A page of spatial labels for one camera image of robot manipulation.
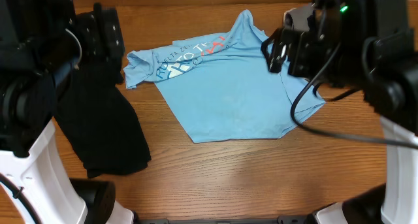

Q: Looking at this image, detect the light blue printed t-shirt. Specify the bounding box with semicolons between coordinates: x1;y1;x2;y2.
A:
124;10;325;143

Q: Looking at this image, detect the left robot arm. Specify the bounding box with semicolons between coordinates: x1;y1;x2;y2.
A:
1;0;135;224

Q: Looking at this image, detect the folded grey garment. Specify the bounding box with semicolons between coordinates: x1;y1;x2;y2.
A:
283;3;316;31

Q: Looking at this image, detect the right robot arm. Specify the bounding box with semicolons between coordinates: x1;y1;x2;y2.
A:
261;0;417;224

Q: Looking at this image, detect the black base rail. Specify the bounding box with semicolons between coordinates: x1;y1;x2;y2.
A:
134;216;309;224

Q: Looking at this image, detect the black garment on left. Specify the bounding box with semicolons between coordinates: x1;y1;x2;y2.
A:
54;60;151;178

